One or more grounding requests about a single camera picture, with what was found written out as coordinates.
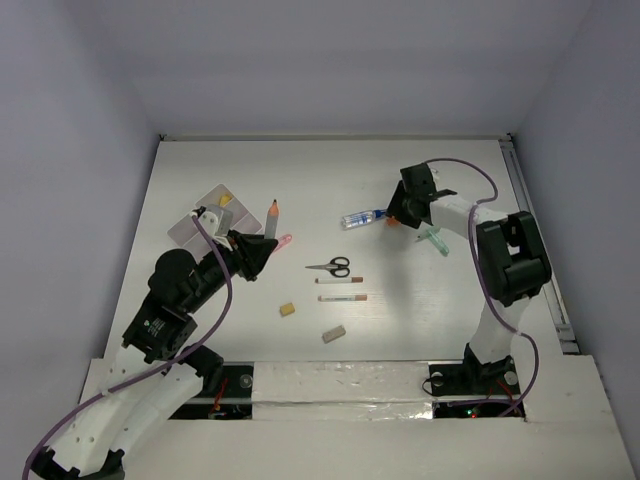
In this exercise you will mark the green plastic tool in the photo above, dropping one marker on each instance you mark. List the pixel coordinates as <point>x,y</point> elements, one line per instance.
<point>431,234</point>

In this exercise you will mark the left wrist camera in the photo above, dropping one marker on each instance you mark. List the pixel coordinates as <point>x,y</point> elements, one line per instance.
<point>215,220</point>

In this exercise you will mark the white marker brown cap lower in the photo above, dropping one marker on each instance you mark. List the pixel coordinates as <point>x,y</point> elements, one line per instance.
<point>342,298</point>

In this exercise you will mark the grey eraser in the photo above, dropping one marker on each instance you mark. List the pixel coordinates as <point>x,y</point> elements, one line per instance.
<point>333,334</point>

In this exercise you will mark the pink highlighter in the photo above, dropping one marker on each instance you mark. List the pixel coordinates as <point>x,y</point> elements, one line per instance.
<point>283,241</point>

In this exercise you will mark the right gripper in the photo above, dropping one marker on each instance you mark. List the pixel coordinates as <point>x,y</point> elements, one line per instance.
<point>396,208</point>

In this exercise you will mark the aluminium rail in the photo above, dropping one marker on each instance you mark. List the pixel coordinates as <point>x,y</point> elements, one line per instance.
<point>536,247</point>

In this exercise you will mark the yellow eraser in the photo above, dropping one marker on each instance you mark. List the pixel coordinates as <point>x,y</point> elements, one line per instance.
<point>287,309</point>

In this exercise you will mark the small spray bottle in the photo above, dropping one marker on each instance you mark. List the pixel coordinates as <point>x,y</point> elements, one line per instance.
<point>362,218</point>

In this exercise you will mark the black handled scissors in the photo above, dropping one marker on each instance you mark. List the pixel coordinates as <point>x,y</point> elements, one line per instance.
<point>338,267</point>

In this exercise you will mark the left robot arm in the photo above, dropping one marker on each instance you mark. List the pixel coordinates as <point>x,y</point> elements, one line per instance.
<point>155,371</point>

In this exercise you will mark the pencil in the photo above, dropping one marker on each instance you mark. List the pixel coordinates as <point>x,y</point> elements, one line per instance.
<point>272,221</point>

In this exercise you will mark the white compartment organizer tray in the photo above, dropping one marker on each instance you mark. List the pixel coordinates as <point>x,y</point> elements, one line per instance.
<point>243,221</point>

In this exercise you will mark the white marker brown cap upper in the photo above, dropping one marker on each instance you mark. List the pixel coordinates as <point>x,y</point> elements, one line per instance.
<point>339,280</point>

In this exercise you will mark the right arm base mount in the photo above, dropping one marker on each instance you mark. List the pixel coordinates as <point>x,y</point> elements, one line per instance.
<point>454,395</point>

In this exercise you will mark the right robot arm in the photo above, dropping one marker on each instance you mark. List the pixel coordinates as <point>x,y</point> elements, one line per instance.
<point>509,258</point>

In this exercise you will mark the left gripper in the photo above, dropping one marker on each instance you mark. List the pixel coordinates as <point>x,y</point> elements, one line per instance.
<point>244,256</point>

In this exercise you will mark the white marker brown cap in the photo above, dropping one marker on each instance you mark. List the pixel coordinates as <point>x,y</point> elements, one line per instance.
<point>342,298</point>
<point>339,280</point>

